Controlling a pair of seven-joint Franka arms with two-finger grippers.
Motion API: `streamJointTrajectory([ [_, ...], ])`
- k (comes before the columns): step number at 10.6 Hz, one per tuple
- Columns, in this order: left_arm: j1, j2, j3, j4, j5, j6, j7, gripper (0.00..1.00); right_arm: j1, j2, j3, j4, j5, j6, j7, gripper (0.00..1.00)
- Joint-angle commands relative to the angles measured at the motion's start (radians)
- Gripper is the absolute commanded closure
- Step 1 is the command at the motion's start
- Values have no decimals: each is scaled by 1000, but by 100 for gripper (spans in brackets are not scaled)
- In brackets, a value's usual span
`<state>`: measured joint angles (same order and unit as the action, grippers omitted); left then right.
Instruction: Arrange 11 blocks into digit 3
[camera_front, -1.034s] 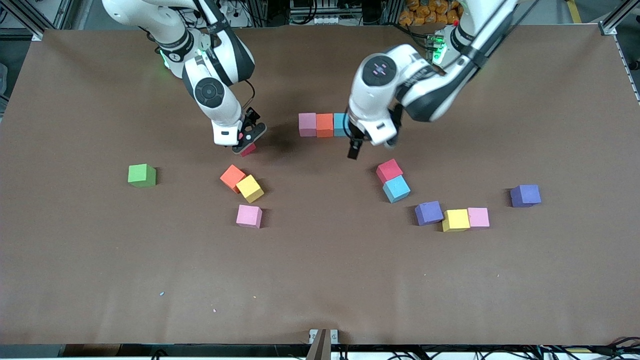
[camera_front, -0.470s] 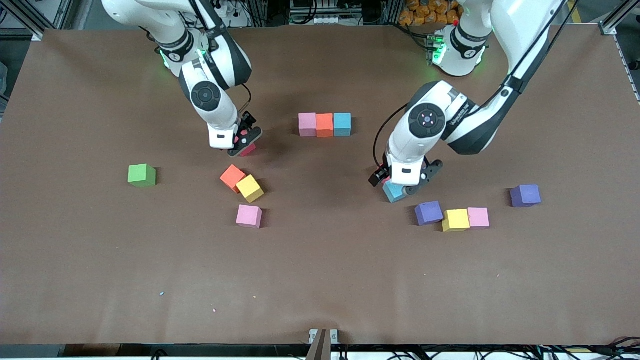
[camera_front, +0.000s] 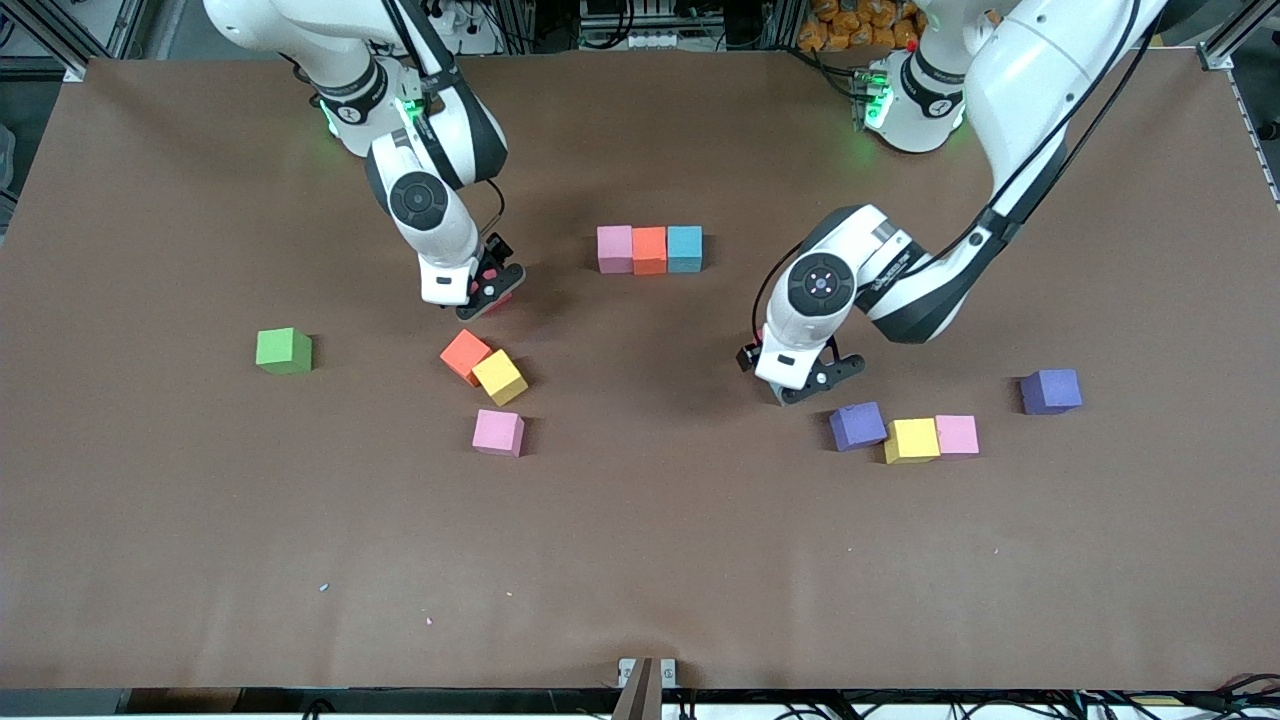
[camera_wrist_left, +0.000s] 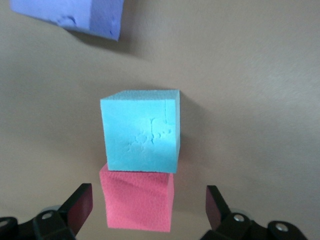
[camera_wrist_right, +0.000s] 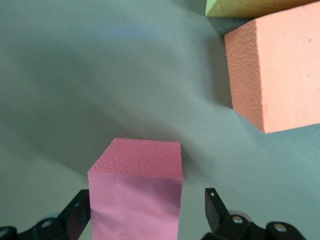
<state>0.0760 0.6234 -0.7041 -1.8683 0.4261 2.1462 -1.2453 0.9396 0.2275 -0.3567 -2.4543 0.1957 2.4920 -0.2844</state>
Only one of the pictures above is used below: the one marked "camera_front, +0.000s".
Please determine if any red foam cube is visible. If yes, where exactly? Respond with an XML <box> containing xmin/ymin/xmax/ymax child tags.
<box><xmin>480</xmin><ymin>262</ymin><xmax>516</xmax><ymax>319</ymax></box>

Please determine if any orange foam cube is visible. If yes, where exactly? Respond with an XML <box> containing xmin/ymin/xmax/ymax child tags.
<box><xmin>440</xmin><ymin>329</ymin><xmax>493</xmax><ymax>387</ymax></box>
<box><xmin>632</xmin><ymin>226</ymin><xmax>669</xmax><ymax>276</ymax></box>

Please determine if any yellow foam cube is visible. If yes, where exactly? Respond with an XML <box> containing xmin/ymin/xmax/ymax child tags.
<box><xmin>471</xmin><ymin>349</ymin><xmax>529</xmax><ymax>407</ymax></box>
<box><xmin>884</xmin><ymin>418</ymin><xmax>942</xmax><ymax>465</ymax></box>

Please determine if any pink foam cube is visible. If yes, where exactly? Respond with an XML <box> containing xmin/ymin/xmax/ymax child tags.
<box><xmin>935</xmin><ymin>415</ymin><xmax>980</xmax><ymax>457</ymax></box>
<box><xmin>597</xmin><ymin>225</ymin><xmax>634</xmax><ymax>275</ymax></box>
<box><xmin>472</xmin><ymin>409</ymin><xmax>526</xmax><ymax>458</ymax></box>

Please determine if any purple foam cube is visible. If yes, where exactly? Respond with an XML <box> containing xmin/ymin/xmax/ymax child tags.
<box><xmin>1020</xmin><ymin>369</ymin><xmax>1084</xmax><ymax>416</ymax></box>
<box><xmin>829</xmin><ymin>402</ymin><xmax>889</xmax><ymax>452</ymax></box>

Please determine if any green foam cube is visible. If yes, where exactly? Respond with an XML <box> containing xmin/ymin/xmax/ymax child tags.
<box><xmin>255</xmin><ymin>327</ymin><xmax>313</xmax><ymax>376</ymax></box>

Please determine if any brown table cover sheet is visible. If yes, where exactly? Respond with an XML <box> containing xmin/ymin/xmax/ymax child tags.
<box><xmin>0</xmin><ymin>48</ymin><xmax>1280</xmax><ymax>693</ymax></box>

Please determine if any orange objects pile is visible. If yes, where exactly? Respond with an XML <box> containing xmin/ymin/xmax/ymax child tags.
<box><xmin>797</xmin><ymin>0</ymin><xmax>931</xmax><ymax>51</ymax></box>

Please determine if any metal table edge bracket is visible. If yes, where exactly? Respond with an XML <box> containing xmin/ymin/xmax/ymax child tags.
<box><xmin>617</xmin><ymin>657</ymin><xmax>678</xmax><ymax>689</ymax></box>

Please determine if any aluminium frame post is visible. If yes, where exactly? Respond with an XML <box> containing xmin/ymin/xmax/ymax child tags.
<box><xmin>0</xmin><ymin>0</ymin><xmax>151</xmax><ymax>83</ymax></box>
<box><xmin>1197</xmin><ymin>0</ymin><xmax>1280</xmax><ymax>73</ymax></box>

